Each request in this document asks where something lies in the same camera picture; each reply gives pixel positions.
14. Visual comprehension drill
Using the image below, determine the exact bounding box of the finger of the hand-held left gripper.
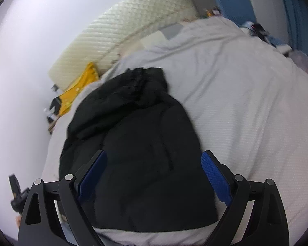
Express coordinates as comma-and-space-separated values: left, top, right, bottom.
8, 174, 21, 195

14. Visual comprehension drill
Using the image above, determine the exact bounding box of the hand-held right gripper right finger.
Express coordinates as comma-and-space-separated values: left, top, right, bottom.
201, 150, 290, 246

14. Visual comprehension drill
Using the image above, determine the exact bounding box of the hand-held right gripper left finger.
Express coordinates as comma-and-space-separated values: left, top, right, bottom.
17, 149, 108, 246

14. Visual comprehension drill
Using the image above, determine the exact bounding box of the black puffer jacket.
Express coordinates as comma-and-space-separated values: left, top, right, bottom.
59, 67, 219, 233

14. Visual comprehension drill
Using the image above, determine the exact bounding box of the wooden nightstand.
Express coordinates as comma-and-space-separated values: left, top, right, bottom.
47, 118, 60, 135

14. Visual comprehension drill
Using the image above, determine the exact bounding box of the white plastic bottle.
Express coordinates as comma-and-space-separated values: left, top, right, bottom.
44, 107, 55, 121

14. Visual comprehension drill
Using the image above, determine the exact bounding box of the light grey duvet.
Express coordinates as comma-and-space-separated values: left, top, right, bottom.
42, 18, 308, 246

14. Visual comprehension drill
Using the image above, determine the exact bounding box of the black bag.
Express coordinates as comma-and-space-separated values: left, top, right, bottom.
49, 96, 62, 114

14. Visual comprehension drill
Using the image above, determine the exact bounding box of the yellow pillow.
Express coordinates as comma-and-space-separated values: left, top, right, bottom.
57, 62, 100, 117

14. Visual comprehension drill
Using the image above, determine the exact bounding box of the clear plastic bag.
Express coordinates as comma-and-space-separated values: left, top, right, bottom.
290, 50, 308, 75

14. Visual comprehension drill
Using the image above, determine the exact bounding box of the light blue cloth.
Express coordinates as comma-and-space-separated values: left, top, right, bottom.
267, 36, 286, 49

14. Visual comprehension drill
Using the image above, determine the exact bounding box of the cream quilted headboard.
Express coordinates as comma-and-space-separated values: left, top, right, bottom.
48, 0, 199, 91

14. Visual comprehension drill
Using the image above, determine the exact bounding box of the striped grey cream pillow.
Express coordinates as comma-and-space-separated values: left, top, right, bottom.
141, 22, 186, 50

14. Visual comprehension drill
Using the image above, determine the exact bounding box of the row of small bottles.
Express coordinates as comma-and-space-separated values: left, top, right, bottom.
204, 7, 222, 19

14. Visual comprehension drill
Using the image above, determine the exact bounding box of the blue padded chair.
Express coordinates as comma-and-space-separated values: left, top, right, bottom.
207, 0, 257, 26

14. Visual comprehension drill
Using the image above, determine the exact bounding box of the blue curtain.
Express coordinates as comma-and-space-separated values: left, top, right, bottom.
277, 0, 308, 58

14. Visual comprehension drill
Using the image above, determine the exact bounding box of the black device with cables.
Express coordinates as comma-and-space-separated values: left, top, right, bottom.
246, 23, 270, 40

